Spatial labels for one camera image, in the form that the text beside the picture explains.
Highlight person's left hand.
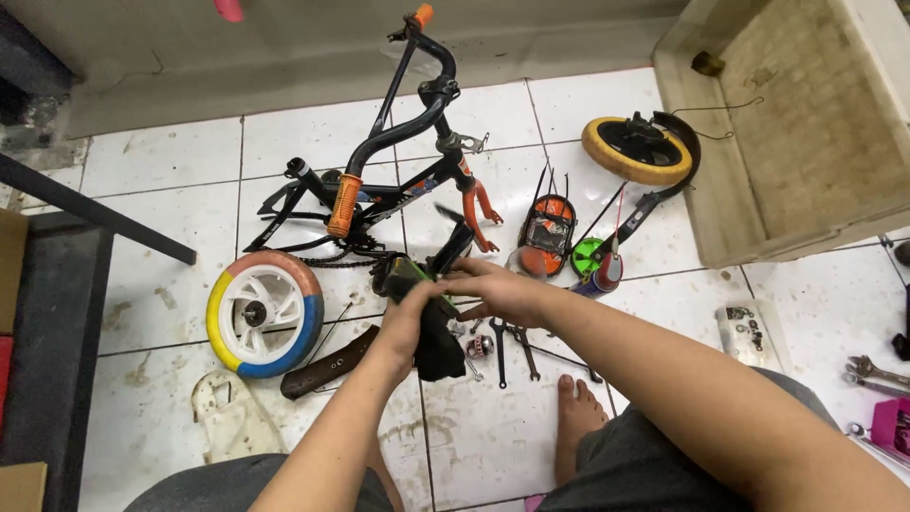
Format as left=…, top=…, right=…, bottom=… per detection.
left=377, top=281, right=448, bottom=368

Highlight person's right hand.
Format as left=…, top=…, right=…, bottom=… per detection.
left=437, top=256, right=561, bottom=330

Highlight black cloth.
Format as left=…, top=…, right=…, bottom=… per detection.
left=414, top=300, right=468, bottom=384

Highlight black open-end wrench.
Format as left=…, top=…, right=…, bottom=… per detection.
left=510, top=325, right=542, bottom=383
left=489, top=317, right=510, bottom=390

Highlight thin metal rod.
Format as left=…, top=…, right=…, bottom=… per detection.
left=311, top=302, right=355, bottom=365

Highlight clear plastic wrapper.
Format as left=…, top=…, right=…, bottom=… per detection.
left=506, top=244, right=550, bottom=283

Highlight short dark mudguard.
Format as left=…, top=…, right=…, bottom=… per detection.
left=279, top=324, right=382, bottom=401

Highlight orange black bicycle basket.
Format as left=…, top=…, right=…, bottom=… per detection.
left=517, top=159, right=579, bottom=279

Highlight green training wheel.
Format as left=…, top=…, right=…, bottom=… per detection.
left=570, top=237, right=607, bottom=279

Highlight multicoloured tyre white wheel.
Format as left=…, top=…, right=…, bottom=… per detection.
left=205, top=249, right=327, bottom=380

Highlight spray can with red straw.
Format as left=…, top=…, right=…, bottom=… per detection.
left=568, top=186, right=630, bottom=300

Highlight person's foot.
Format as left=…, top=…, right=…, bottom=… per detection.
left=553, top=374, right=611, bottom=489

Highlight yellow tyre black wheel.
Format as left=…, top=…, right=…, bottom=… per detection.
left=581, top=116, right=695, bottom=188

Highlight person's grey shorts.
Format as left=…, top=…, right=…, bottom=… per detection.
left=122, top=367, right=843, bottom=512

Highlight long black mudguard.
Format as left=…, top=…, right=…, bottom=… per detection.
left=610, top=111, right=703, bottom=251

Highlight clear bag of small parts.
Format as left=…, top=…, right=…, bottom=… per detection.
left=715, top=302, right=784, bottom=372

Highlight black metal bar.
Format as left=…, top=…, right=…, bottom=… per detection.
left=0, top=152, right=199, bottom=266

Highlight dark floor mat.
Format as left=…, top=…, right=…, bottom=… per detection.
left=0, top=212, right=115, bottom=512

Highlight beige plastic tub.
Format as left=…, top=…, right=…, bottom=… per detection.
left=652, top=0, right=910, bottom=270

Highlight brown cardboard box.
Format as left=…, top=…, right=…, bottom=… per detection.
left=0, top=207, right=30, bottom=336

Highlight brown cardboard piece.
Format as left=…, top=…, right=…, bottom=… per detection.
left=0, top=461, right=49, bottom=512

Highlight silver adjustable wrench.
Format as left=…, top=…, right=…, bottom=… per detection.
left=845, top=355, right=910, bottom=389

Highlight silver combination wrench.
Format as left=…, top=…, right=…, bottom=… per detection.
left=842, top=373, right=910, bottom=400

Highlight black object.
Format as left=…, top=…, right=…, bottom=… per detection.
left=892, top=283, right=910, bottom=361

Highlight pink plastic box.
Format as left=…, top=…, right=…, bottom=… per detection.
left=870, top=396, right=910, bottom=457

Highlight black child bicycle frame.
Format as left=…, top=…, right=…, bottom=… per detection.
left=242, top=3, right=506, bottom=270

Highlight black handled screwdriver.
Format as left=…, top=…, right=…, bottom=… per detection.
left=546, top=333, right=604, bottom=385

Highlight white plastic chain guard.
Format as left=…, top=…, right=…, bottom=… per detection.
left=190, top=369, right=287, bottom=465

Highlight thin black wire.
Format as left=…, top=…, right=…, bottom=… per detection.
left=670, top=97, right=766, bottom=141

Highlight silver ring wrench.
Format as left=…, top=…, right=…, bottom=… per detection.
left=845, top=421, right=910, bottom=472

